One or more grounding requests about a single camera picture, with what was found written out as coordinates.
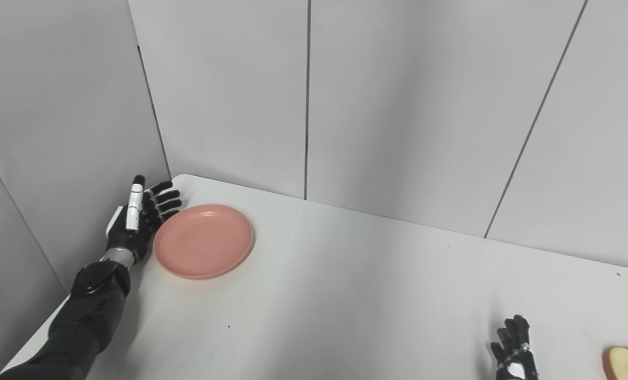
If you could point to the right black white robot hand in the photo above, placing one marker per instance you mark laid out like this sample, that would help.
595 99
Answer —
517 353

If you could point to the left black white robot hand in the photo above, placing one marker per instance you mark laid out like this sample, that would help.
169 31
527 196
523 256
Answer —
134 232

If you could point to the pink round plate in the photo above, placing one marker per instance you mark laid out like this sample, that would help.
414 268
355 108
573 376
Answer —
203 241

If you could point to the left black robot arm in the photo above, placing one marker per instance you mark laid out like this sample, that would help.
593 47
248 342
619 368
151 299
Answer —
89 306

